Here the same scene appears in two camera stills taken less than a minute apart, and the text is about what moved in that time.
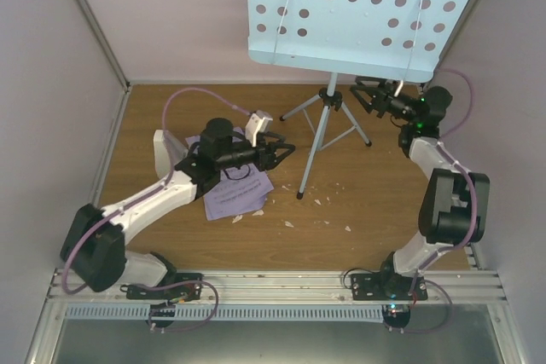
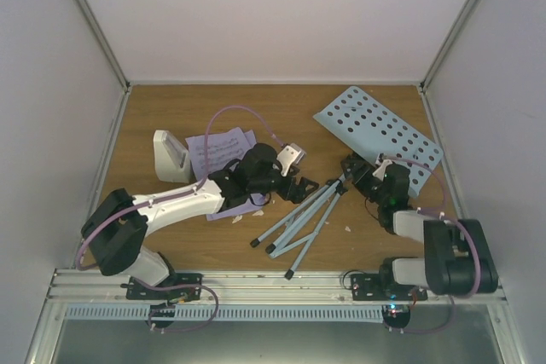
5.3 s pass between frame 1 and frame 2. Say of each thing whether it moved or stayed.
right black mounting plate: stayed
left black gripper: moved
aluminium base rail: stayed
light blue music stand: moved
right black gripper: moved
